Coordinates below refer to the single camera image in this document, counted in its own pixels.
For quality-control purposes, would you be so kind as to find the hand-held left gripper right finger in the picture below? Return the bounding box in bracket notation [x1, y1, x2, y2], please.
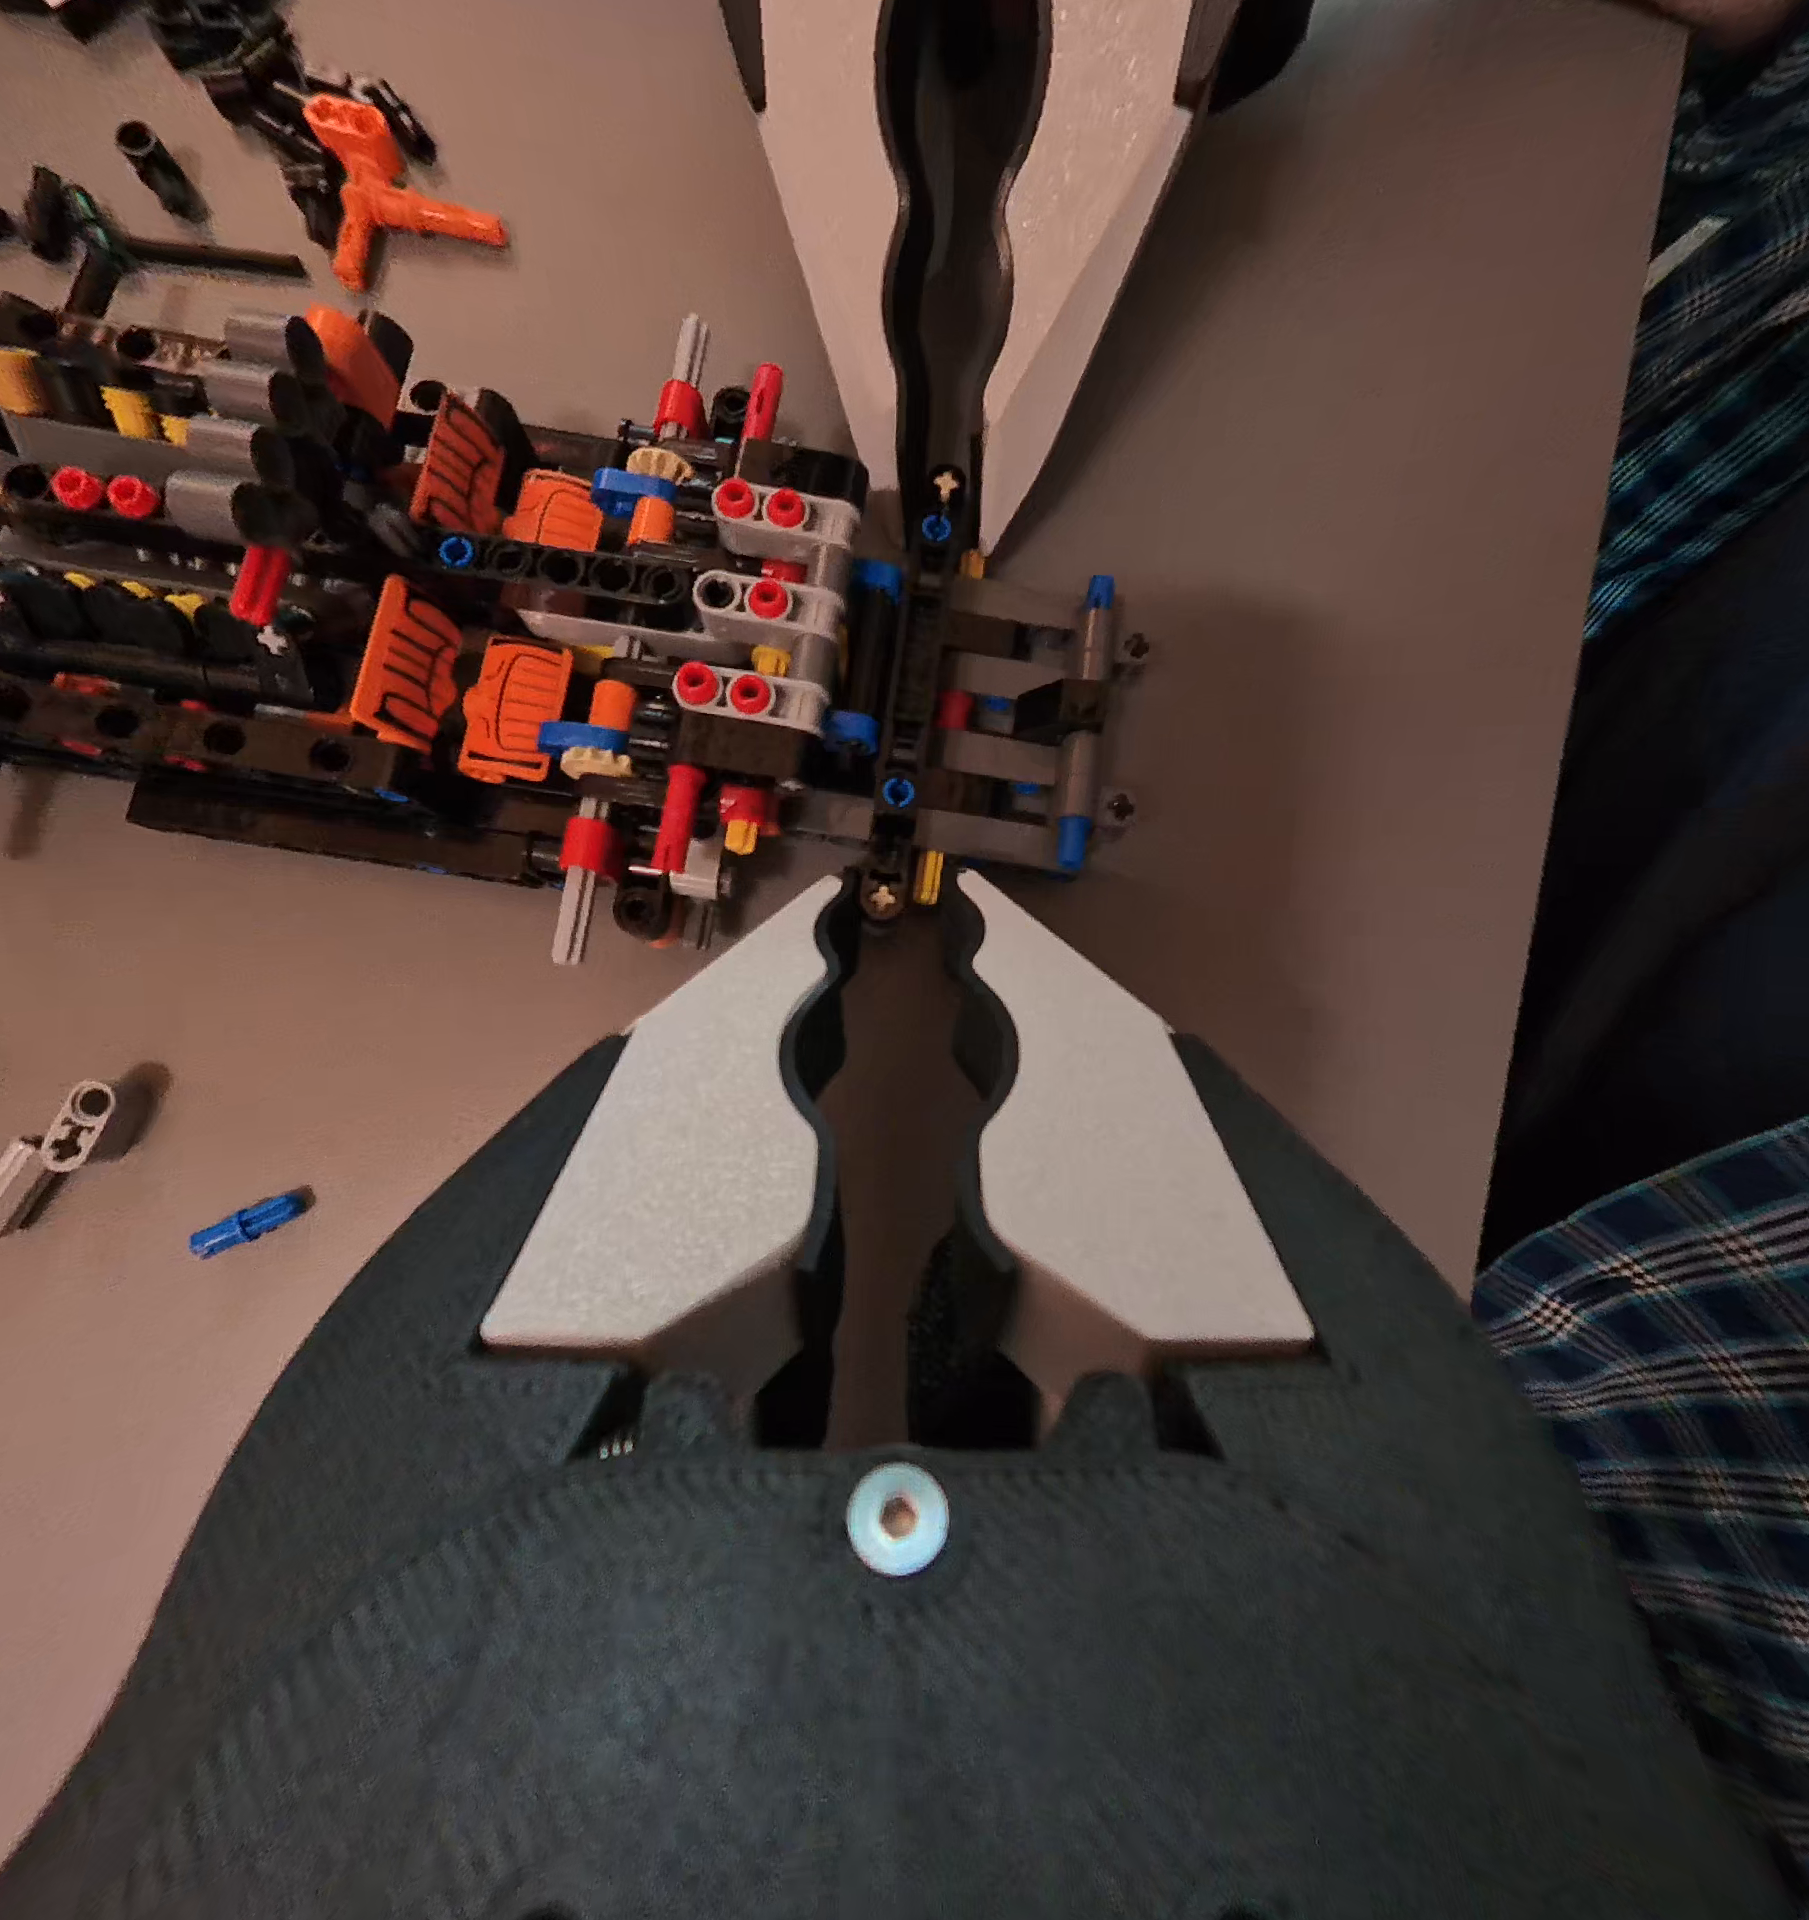
[952, 868, 1316, 1373]

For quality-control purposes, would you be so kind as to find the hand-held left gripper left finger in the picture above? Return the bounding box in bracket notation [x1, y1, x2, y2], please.
[480, 874, 846, 1369]

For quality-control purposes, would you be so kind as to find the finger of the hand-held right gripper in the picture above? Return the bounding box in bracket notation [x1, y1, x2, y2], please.
[979, 0, 1244, 550]
[720, 0, 943, 506]

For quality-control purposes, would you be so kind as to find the black and orange lego model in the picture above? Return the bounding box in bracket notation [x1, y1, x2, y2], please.
[0, 291, 1154, 964]

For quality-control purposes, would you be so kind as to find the person's right forearm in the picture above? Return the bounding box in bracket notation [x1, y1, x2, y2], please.
[1583, 0, 1809, 639]

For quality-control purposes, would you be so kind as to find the blue lego pin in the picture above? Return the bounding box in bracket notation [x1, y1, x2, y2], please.
[187, 1188, 313, 1259]

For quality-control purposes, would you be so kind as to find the orange lego connector piece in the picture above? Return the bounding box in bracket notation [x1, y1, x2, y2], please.
[304, 94, 510, 291]

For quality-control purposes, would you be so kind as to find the pile of loose lego pieces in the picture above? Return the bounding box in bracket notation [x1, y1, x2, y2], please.
[0, 0, 442, 308]

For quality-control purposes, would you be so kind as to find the light grey lego connector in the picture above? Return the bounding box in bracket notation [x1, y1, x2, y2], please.
[0, 1080, 120, 1239]

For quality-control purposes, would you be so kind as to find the person's navy shirt torso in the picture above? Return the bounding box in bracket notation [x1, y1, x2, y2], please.
[1482, 435, 1809, 1278]

